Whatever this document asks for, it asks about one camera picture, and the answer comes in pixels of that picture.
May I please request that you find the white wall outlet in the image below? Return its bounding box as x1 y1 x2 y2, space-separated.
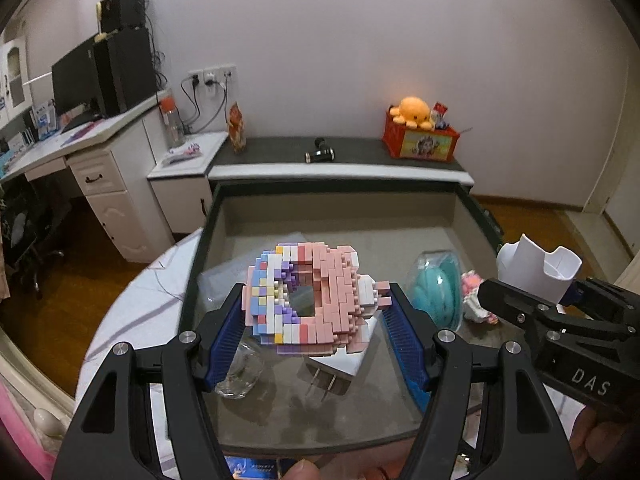
189 64 237 86

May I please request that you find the red printed storage box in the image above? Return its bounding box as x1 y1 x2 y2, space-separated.
382 110 461 163

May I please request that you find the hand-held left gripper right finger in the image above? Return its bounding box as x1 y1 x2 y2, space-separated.
382 282 578 480

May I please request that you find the white glass-door cabinet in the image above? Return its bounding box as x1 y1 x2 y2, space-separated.
0 35 33 126

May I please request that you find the white pink block toy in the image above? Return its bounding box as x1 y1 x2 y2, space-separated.
460 271 501 325

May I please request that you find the clear plastic bag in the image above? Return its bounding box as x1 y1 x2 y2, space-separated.
197 232 311 311

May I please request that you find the black small dumbbell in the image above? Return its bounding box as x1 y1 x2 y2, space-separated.
305 137 335 163

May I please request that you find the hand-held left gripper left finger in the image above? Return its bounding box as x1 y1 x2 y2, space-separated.
52 282 246 480

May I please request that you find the black low cabinet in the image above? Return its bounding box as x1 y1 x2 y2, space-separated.
207 136 476 196

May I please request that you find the teal tape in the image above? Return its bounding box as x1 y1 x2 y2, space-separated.
405 250 463 333

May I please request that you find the white door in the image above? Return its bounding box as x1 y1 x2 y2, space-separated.
582 75 640 221

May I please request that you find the blue white box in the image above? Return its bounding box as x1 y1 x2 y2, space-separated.
32 100 58 141

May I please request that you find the orange octopus plush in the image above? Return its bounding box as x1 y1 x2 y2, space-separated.
390 97 433 128

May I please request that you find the white bed frame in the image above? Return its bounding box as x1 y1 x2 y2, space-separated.
0 330 76 441

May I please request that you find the pink printed packet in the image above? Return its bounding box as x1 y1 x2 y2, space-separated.
162 140 202 163

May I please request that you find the bottle with orange cap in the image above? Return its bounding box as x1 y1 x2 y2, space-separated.
160 95 186 150

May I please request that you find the person's right hand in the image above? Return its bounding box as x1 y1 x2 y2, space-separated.
569 399 609 467

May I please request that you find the clear plastic jar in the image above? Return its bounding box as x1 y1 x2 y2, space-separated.
214 337 266 400

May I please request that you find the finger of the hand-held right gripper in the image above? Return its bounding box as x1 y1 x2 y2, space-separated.
477 277 567 344
560 277 640 332

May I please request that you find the black computer tower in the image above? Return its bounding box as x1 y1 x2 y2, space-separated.
92 27 158 118

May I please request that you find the striped white tablecloth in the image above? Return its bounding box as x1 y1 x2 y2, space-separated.
75 227 576 461

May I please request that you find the white cup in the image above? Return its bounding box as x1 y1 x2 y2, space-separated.
496 233 583 306

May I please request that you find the low white cabinet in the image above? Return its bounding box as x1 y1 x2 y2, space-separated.
146 131 230 235

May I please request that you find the rose gold tube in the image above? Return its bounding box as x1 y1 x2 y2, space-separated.
282 459 323 480

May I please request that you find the white charger plug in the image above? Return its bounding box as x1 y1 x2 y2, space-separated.
300 317 378 401

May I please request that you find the pink block donut toy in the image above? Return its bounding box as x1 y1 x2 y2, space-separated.
243 241 393 357

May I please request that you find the white desk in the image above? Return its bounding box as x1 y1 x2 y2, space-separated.
0 89 176 263

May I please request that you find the black speaker box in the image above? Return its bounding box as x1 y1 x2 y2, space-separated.
97 0 147 35

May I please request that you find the black computer monitor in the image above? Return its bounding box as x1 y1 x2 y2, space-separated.
51 35 103 121

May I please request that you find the black office chair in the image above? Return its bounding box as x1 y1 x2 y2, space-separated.
0 175 66 281

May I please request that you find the pink booklet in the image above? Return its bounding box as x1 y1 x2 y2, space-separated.
60 124 96 148

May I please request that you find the pink cloth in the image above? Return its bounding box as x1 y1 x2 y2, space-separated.
0 385 53 468

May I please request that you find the orange snack bag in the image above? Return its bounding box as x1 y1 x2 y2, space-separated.
227 101 249 155

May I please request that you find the black power cable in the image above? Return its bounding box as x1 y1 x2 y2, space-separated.
180 75 206 133

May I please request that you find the black keyboard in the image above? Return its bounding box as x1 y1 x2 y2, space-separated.
60 114 103 133

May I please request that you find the blue printed card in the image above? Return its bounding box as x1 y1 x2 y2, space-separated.
225 455 301 477

